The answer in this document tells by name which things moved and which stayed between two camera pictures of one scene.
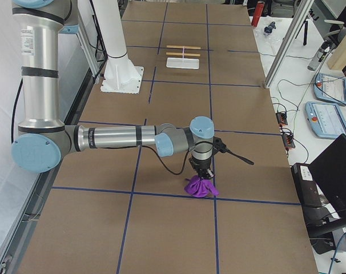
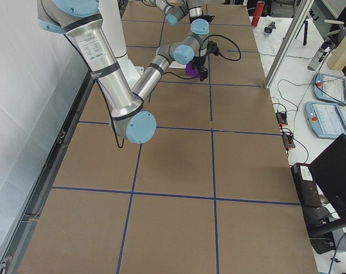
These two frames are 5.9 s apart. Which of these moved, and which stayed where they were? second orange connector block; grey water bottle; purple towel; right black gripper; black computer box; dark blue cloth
Moved: right black gripper; purple towel
Stayed: black computer box; dark blue cloth; second orange connector block; grey water bottle
